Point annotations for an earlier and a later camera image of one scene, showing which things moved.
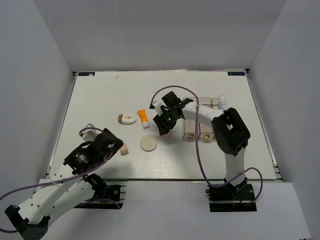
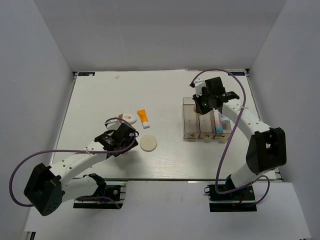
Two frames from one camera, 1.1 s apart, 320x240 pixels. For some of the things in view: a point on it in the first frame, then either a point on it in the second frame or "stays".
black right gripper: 163,127 -> 199,109
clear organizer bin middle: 205,131 stays
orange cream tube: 143,118 stays
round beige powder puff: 148,143 stays
